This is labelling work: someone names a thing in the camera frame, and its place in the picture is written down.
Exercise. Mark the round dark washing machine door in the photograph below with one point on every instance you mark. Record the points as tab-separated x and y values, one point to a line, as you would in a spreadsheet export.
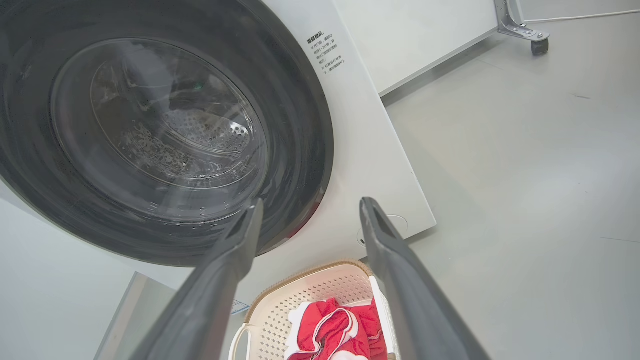
300	150

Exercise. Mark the metal partition foot with caster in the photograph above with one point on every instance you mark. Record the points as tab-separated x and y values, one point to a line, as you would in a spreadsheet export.
520	29

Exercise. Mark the black text warning sticker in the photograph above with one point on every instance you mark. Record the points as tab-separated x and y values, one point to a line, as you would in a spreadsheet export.
326	54

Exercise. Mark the cream perforated laundry basket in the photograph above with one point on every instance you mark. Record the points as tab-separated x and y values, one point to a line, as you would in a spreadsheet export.
280	310

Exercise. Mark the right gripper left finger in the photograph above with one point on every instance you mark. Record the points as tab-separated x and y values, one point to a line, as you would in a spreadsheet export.
215	295

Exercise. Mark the round white filter cover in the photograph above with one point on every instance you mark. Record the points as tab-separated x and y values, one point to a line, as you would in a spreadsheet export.
396	225

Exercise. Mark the blue energy label sticker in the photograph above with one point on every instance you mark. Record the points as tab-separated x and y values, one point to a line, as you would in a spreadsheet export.
241	306

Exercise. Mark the white front-load washing machine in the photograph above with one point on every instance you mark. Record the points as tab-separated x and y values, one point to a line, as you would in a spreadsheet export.
370	165

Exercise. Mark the red and white garment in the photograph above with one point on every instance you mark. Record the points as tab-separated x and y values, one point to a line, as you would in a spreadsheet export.
330	330

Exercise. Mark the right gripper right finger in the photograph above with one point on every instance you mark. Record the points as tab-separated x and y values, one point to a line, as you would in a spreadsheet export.
405	290

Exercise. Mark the white partition panel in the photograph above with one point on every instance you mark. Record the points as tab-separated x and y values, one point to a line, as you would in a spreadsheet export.
415	40

